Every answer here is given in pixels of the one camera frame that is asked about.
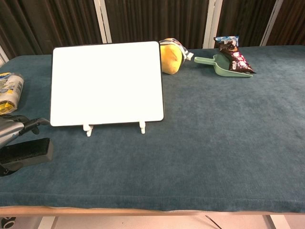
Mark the yellow plush toy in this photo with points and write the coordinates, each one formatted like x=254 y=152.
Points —
x=170 y=59

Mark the green plastic dustpan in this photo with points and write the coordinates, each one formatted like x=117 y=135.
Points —
x=221 y=68

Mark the black sponge block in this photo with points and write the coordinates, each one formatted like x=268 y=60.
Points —
x=26 y=151

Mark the black caster wheel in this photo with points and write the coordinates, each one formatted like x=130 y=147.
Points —
x=7 y=222

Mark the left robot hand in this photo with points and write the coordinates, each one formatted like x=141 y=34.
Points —
x=9 y=128

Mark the yellow and white snack bag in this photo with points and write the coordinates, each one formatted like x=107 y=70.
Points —
x=8 y=91

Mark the white board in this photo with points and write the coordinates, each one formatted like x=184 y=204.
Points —
x=107 y=83

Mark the dark pleated curtain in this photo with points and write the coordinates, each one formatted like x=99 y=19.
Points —
x=152 y=21

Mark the teal table cloth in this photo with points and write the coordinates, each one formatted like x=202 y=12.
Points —
x=166 y=133

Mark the dark snack bag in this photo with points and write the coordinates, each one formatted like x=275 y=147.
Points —
x=234 y=56

